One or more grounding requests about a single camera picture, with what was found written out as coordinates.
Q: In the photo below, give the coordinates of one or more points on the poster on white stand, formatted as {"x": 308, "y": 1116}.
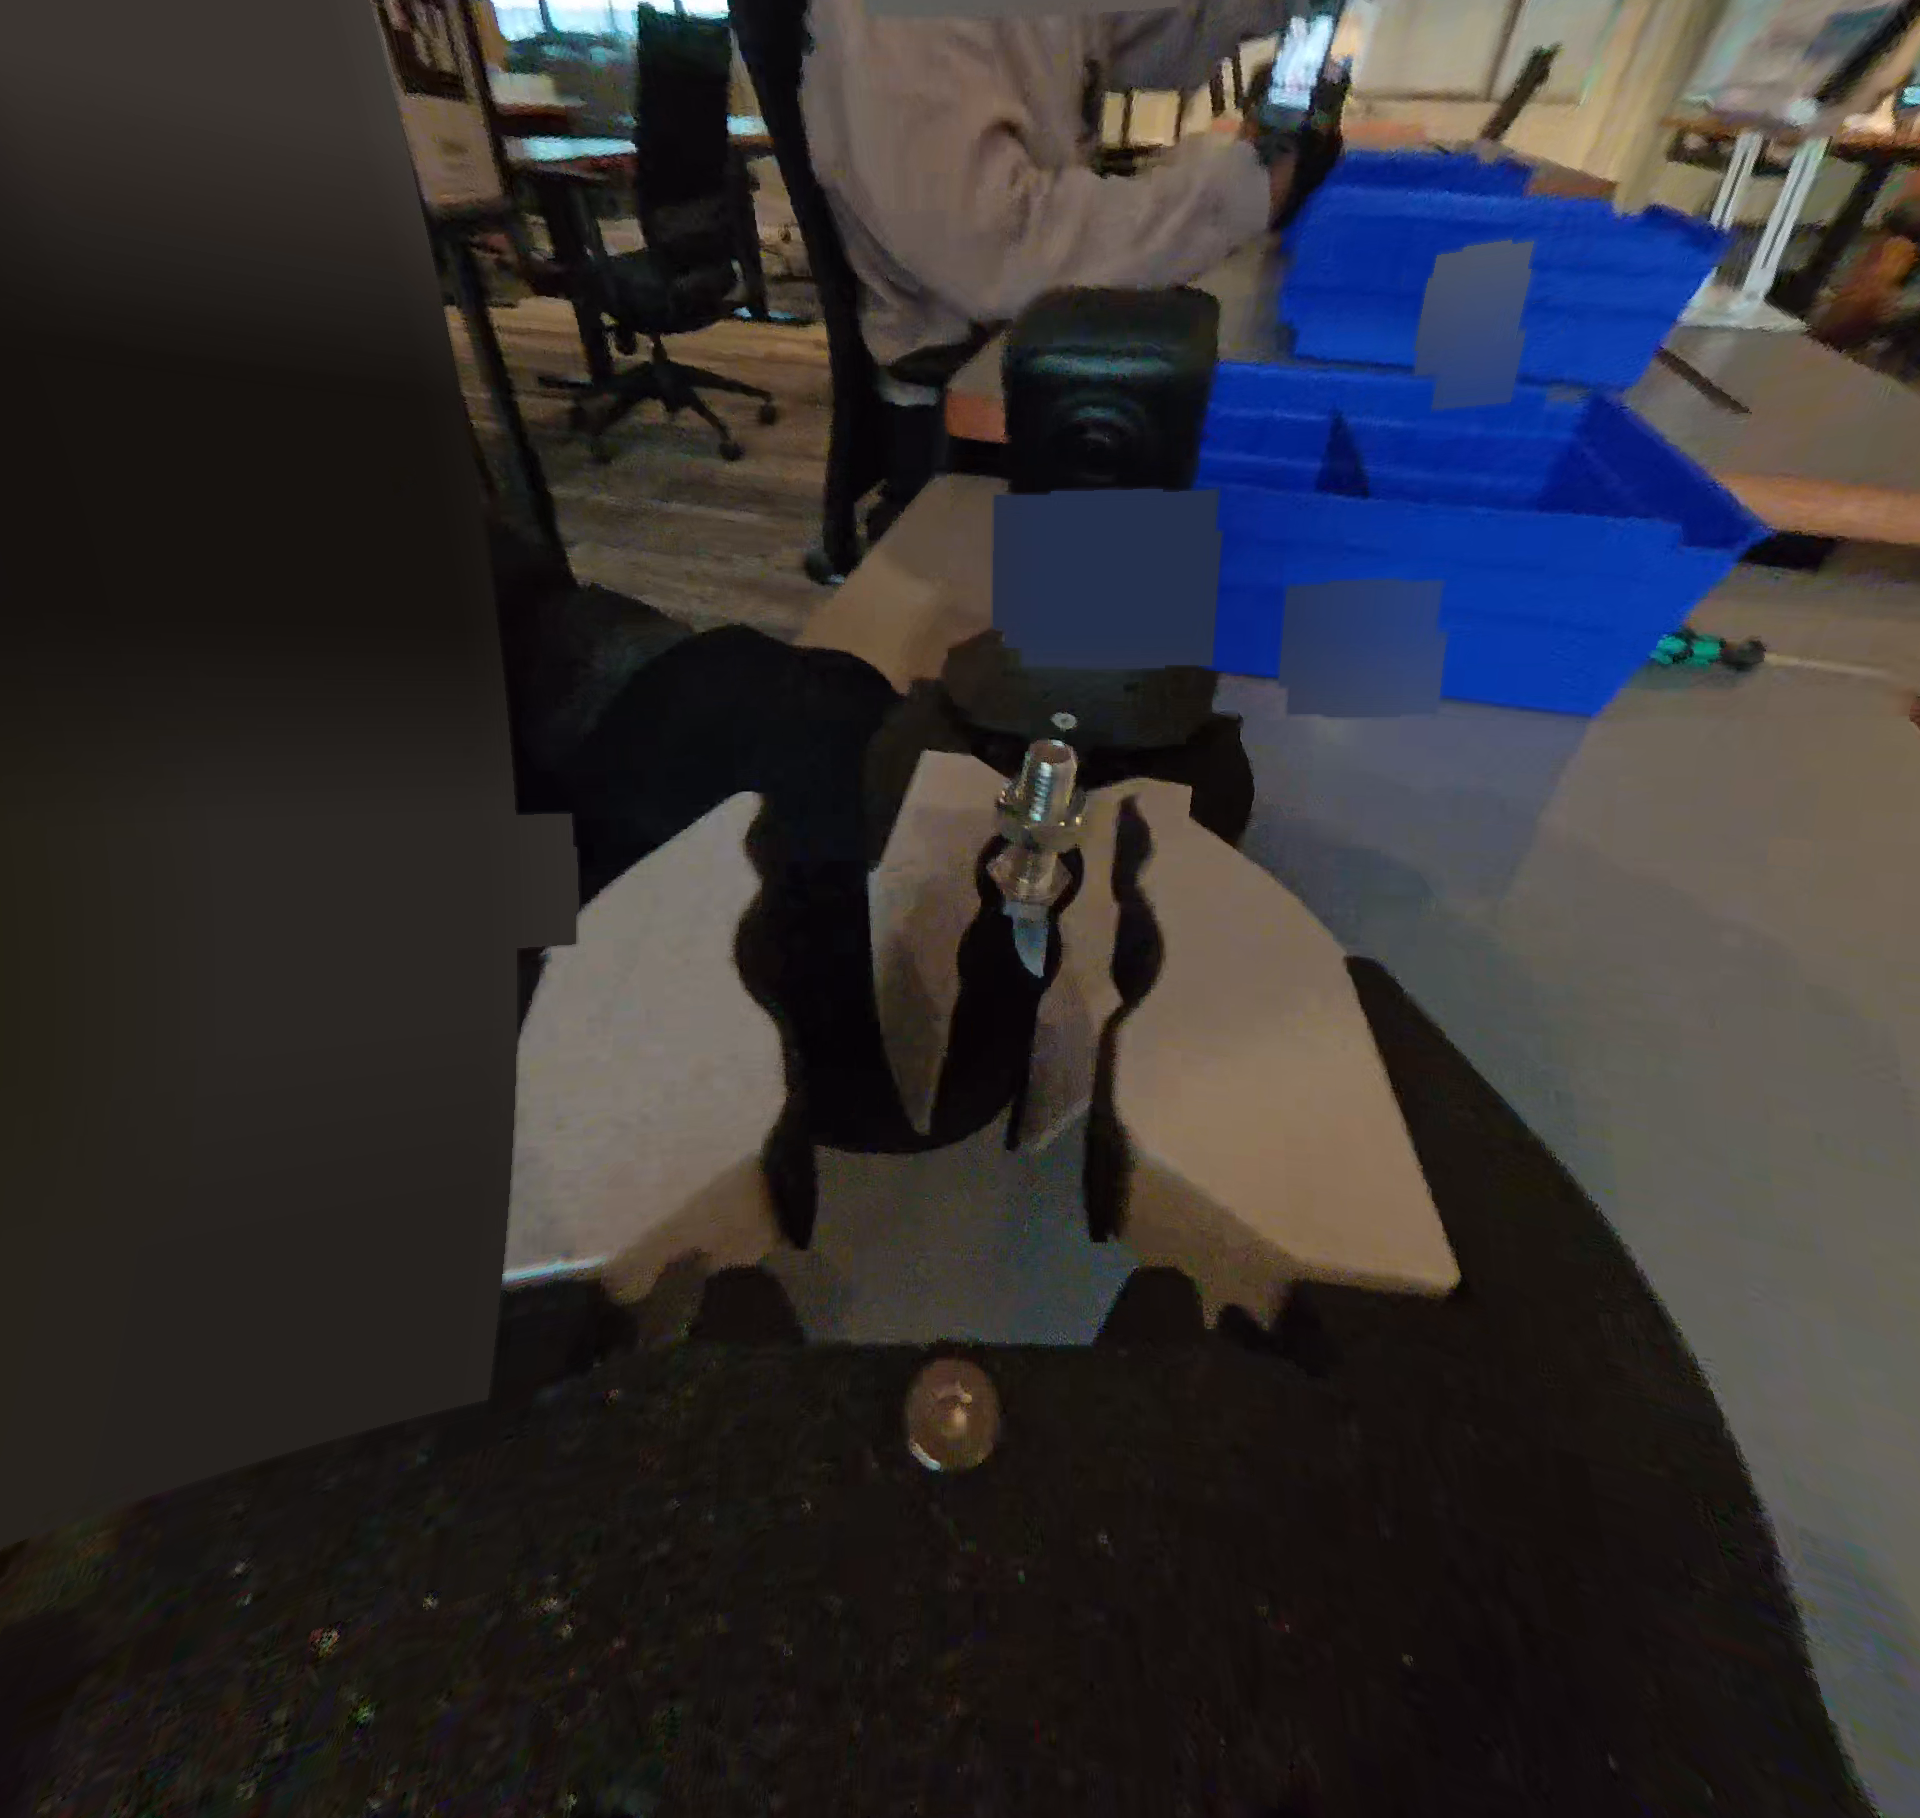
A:
{"x": 1801, "y": 48}

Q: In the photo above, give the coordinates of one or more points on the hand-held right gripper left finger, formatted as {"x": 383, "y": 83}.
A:
{"x": 645, "y": 1068}

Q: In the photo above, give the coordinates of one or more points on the steel hex bolt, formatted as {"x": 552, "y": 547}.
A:
{"x": 1046, "y": 760}

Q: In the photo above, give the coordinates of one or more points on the black office chair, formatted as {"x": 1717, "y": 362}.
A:
{"x": 682, "y": 168}
{"x": 810, "y": 273}

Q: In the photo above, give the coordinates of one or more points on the steel hex nut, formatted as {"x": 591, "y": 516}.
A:
{"x": 1042, "y": 812}

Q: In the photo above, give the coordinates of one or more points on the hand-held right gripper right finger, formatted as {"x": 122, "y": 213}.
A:
{"x": 1274, "y": 1099}

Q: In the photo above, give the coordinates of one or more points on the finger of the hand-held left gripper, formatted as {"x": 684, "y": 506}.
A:
{"x": 938, "y": 889}
{"x": 1068, "y": 1068}

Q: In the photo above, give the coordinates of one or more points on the blue plastic bin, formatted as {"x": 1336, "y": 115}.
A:
{"x": 1590, "y": 559}
{"x": 1350, "y": 273}

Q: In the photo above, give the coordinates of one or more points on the person's left forearm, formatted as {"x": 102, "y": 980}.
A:
{"x": 720, "y": 738}

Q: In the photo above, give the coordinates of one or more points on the notice board with papers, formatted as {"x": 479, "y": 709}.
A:
{"x": 429, "y": 32}

